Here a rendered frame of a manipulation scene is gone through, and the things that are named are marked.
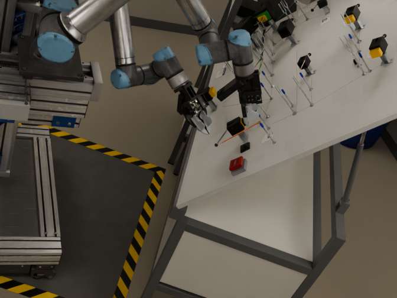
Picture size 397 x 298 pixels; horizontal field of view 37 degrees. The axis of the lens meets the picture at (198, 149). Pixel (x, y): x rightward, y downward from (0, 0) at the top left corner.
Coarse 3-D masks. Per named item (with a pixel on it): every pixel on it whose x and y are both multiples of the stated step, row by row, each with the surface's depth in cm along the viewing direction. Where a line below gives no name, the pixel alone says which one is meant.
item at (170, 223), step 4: (168, 220) 269; (172, 220) 252; (176, 220) 234; (168, 224) 261; (172, 224) 245; (164, 228) 275; (168, 228) 254; (172, 228) 238; (164, 232) 267; (168, 232) 247; (164, 236) 260; (168, 236) 241; (164, 240) 253; (160, 244) 266; (164, 244) 246; (160, 248) 258; (160, 252) 250; (156, 260) 256
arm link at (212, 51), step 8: (200, 40) 210; (208, 40) 206; (216, 40) 207; (224, 40) 205; (200, 48) 204; (208, 48) 204; (216, 48) 203; (224, 48) 203; (200, 56) 204; (208, 56) 204; (216, 56) 204; (224, 56) 204; (200, 64) 206; (208, 64) 206
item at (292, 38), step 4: (288, 20) 260; (292, 20) 268; (280, 24) 262; (284, 24) 259; (288, 24) 259; (292, 24) 262; (280, 28) 259; (284, 28) 258; (288, 28) 258; (292, 28) 261; (280, 32) 261; (284, 32) 263; (288, 32) 258; (292, 32) 260; (284, 36) 261; (288, 36) 263; (292, 36) 263; (292, 40) 266; (296, 40) 264; (292, 44) 265
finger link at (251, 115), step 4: (248, 108) 217; (248, 112) 218; (252, 112) 218; (256, 112) 218; (248, 116) 219; (252, 116) 219; (256, 116) 219; (244, 120) 219; (248, 120) 219; (248, 124) 221
